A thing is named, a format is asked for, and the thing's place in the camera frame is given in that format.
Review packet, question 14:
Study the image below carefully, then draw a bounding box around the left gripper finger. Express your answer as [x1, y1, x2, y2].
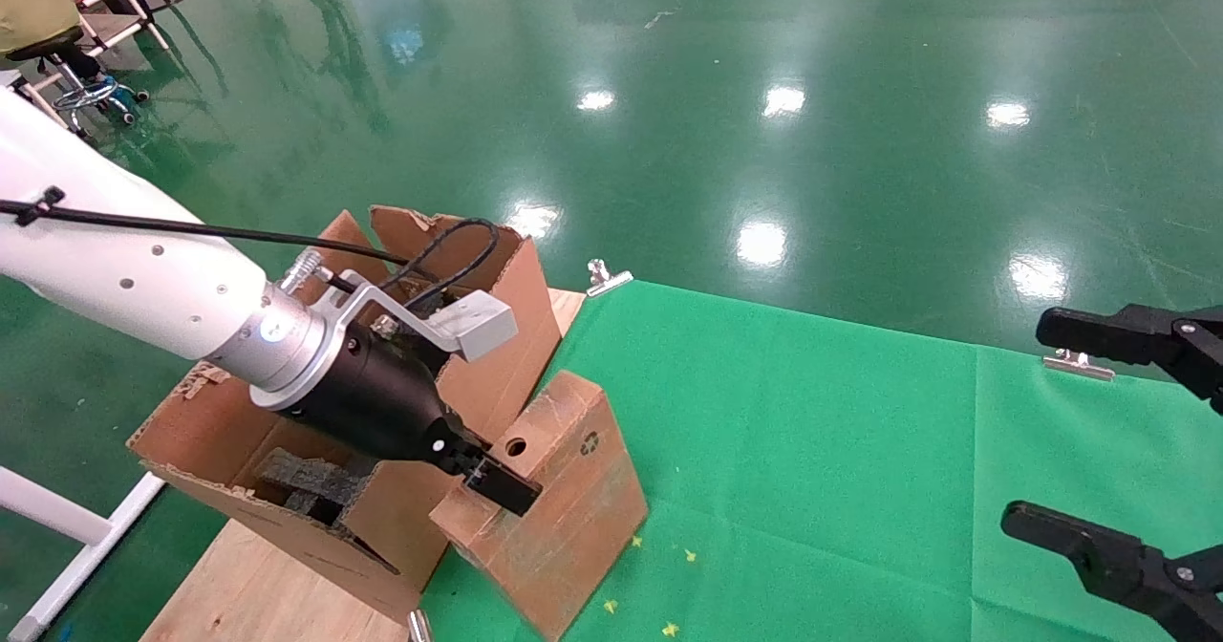
[463, 451, 544, 517]

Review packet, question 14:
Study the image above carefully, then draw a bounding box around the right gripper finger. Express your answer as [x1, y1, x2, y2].
[1000, 501, 1223, 642]
[1037, 303, 1223, 414]

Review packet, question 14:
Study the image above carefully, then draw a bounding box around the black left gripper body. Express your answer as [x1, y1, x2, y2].
[277, 322, 488, 476]

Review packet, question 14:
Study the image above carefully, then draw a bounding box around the small brown cardboard box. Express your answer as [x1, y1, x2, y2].
[430, 370, 649, 641]

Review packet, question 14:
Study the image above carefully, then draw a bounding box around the large open cardboard carton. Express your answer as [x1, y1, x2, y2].
[127, 205, 565, 624]

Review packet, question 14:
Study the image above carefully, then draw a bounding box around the black foam block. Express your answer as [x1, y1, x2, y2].
[254, 448, 379, 530]

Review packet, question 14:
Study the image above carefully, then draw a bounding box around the green table cloth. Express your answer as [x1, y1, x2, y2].
[420, 279, 1223, 642]

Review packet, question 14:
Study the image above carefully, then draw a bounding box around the black seat swivel stool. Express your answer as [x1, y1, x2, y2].
[5, 26, 150, 129]

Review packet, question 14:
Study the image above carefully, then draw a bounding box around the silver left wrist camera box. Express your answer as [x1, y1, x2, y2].
[325, 269, 519, 364]

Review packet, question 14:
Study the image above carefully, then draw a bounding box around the white table support frame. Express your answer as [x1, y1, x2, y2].
[0, 468, 169, 642]

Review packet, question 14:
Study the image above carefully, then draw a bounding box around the white frame side table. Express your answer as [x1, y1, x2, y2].
[0, 67, 94, 146]

